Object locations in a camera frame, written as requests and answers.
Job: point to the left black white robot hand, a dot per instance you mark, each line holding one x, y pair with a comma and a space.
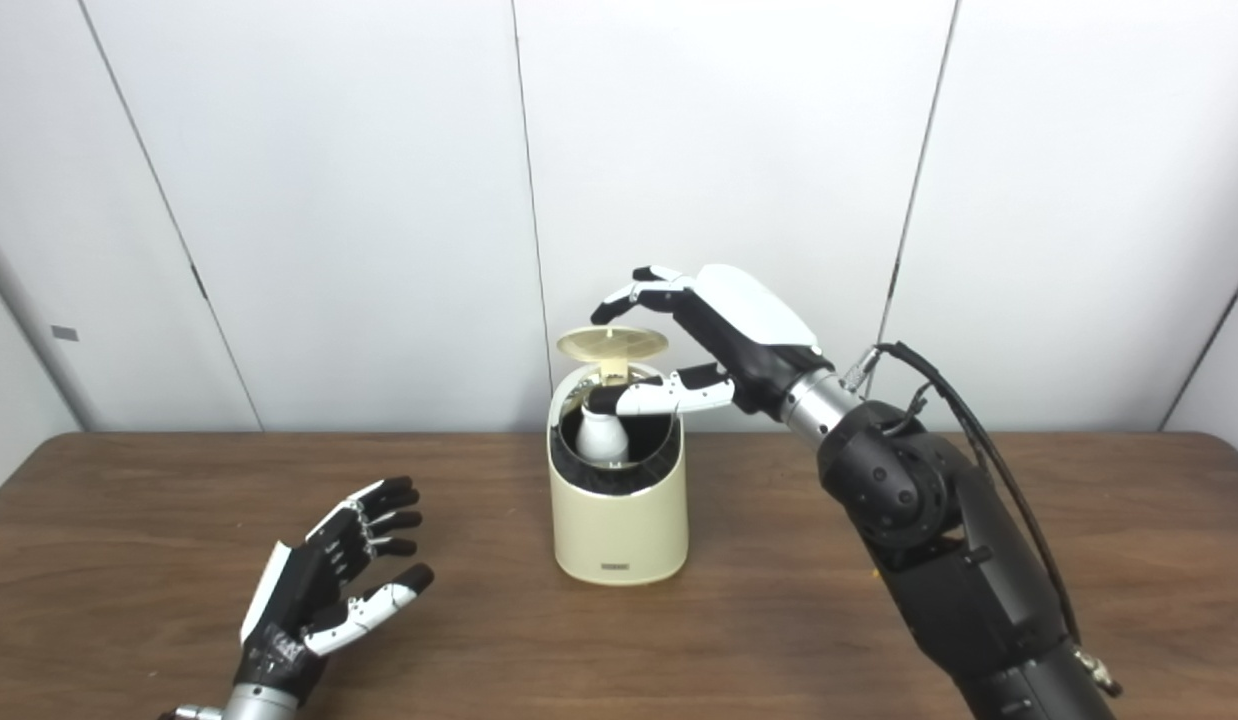
299, 600

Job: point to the cream-colored round bin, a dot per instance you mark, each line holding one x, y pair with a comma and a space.
619, 530

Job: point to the small white plastic bottle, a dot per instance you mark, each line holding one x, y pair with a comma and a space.
601, 438

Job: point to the cream round bin lid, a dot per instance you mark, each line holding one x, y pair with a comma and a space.
609, 342

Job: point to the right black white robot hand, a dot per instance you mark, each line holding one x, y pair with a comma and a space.
749, 330

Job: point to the small grey wall tag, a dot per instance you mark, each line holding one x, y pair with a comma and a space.
65, 333

